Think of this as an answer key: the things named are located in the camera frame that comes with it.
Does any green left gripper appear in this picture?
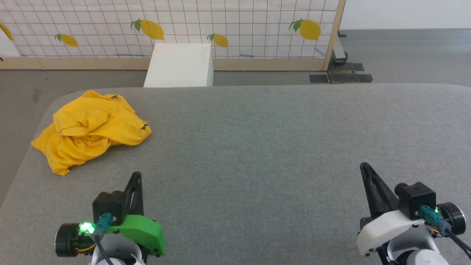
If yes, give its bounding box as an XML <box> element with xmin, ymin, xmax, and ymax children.
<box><xmin>55</xmin><ymin>171</ymin><xmax>166</xmax><ymax>258</ymax></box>

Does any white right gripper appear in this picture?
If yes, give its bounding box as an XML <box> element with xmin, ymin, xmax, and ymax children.
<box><xmin>356</xmin><ymin>162</ymin><xmax>466</xmax><ymax>257</ymax></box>

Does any yellow t-shirt with print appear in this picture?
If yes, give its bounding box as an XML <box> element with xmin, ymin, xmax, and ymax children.
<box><xmin>31</xmin><ymin>90</ymin><xmax>152</xmax><ymax>176</ymax></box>

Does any grey fabric sofa cushion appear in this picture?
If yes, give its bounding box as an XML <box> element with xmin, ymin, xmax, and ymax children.
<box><xmin>0</xmin><ymin>83</ymin><xmax>471</xmax><ymax>265</ymax></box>

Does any white rectangular box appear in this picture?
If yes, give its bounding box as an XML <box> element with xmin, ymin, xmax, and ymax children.
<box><xmin>143</xmin><ymin>43</ymin><xmax>214</xmax><ymax>88</ymax></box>

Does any grey metal support foot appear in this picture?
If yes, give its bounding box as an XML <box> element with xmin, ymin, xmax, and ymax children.
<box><xmin>332</xmin><ymin>32</ymin><xmax>348</xmax><ymax>65</ymax></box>

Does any lemon print partition screen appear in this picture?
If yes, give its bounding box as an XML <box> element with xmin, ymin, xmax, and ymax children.
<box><xmin>0</xmin><ymin>0</ymin><xmax>346</xmax><ymax>71</ymax></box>

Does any left camera cable teal plug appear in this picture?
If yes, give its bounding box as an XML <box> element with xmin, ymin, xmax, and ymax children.
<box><xmin>93</xmin><ymin>212</ymin><xmax>115</xmax><ymax>265</ymax></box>

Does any camera cable teal plug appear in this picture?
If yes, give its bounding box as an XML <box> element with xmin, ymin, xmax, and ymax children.
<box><xmin>93</xmin><ymin>212</ymin><xmax>115</xmax><ymax>265</ymax></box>
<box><xmin>419</xmin><ymin>205</ymin><xmax>471</xmax><ymax>259</ymax></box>

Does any right camera cable teal plug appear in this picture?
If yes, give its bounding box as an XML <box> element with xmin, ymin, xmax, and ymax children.
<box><xmin>419</xmin><ymin>205</ymin><xmax>471</xmax><ymax>259</ymax></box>

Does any black floor base plate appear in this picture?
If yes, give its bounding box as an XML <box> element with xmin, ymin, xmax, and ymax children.
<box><xmin>309</xmin><ymin>62</ymin><xmax>373</xmax><ymax>84</ymax></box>

